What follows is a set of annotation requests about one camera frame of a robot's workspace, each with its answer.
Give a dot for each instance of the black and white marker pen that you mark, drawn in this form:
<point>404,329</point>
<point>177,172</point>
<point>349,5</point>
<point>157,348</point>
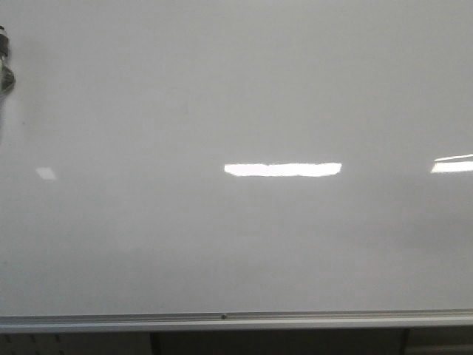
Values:
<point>7,76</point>

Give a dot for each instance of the dark table under whiteboard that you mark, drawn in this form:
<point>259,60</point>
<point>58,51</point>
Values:
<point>437,340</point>

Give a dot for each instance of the white whiteboard with aluminium frame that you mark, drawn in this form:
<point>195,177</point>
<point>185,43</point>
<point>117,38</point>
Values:
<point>210,165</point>

